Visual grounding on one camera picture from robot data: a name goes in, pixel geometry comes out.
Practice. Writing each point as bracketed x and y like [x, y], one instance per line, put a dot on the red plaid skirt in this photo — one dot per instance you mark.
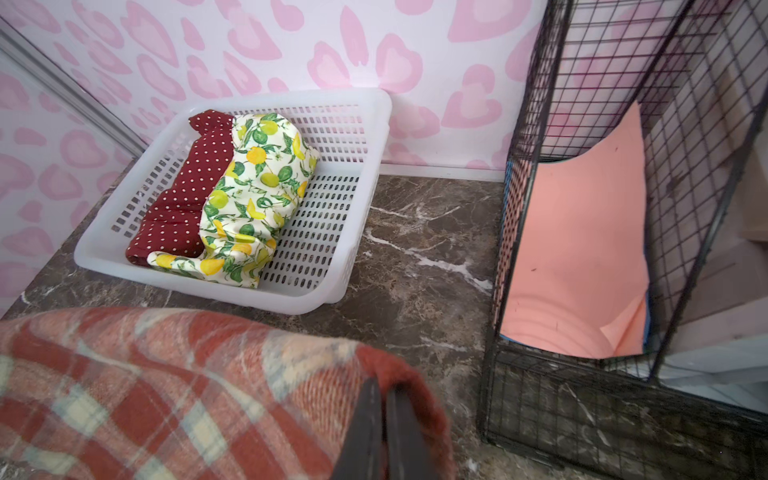
[161, 393]

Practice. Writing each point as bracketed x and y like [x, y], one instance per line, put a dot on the pink folder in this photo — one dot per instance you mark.
[581, 280]

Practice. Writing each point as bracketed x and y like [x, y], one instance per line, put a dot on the white plastic basket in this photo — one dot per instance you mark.
[317, 247]

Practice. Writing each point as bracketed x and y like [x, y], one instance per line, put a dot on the lemon print skirt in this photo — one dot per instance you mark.
[260, 191]

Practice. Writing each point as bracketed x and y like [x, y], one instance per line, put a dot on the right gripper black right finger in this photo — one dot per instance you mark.
[408, 455]

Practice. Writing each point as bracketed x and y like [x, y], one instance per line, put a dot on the black wire desk organizer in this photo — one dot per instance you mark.
[696, 69]

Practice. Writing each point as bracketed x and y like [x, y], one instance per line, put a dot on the red polka dot skirt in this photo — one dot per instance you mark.
[171, 224]

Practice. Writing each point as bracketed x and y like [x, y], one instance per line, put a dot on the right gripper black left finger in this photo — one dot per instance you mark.
[361, 453]

